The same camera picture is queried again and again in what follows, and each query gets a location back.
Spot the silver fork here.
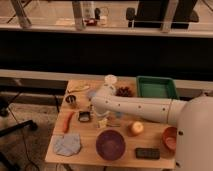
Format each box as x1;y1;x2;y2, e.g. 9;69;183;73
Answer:
107;124;121;127

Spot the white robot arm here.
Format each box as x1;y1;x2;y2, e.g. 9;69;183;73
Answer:
91;84;213;171

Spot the blue plastic cup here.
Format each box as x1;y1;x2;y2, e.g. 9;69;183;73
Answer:
115;112;124;118

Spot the small metal cup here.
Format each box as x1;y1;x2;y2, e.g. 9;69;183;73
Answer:
65;95;77;108

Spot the black square tin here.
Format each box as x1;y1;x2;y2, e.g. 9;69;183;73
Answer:
78;111;91;122

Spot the purple bowl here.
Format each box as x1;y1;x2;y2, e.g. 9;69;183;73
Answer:
96;130;126;161

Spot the blue sponge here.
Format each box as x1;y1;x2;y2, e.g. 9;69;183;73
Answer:
87;90;96;100

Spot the orange carrot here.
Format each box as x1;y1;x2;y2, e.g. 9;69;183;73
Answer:
62;112;75;133

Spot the apple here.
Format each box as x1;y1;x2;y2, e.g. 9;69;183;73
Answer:
129;121;144;136

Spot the pine cone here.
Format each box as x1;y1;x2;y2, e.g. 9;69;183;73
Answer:
116;87;133;97

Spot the blue folded cloth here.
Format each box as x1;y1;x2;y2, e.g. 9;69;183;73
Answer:
53;133;81;157

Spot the banana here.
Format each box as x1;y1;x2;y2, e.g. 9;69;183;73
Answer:
67;85;90;93

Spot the white round container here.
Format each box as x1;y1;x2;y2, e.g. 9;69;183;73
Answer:
104;75;117;85

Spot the black rectangular remote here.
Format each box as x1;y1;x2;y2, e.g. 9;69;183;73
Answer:
135;148;160;160

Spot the green plastic tray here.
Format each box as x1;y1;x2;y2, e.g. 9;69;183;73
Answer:
136;76;179;99

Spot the red-brown bowl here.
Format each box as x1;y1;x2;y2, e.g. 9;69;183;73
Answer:
162;127;177;151

